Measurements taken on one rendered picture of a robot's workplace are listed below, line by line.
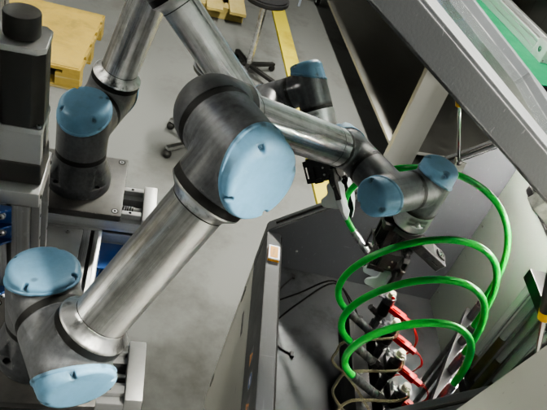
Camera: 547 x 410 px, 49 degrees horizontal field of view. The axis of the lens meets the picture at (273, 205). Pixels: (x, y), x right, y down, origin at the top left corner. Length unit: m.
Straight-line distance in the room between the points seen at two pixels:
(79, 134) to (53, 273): 0.46
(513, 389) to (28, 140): 0.90
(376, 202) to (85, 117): 0.67
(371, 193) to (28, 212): 0.63
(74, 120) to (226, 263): 1.64
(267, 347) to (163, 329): 1.22
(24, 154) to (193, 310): 1.62
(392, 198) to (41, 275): 0.60
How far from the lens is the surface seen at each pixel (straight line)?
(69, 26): 4.23
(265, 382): 1.34
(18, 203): 1.20
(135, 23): 1.39
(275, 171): 0.77
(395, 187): 1.08
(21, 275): 1.02
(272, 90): 1.37
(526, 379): 1.01
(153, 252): 0.84
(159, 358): 2.49
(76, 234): 1.54
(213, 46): 1.22
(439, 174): 1.14
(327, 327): 1.65
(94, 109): 1.40
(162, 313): 2.62
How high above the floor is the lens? 2.03
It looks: 38 degrees down
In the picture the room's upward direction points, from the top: 20 degrees clockwise
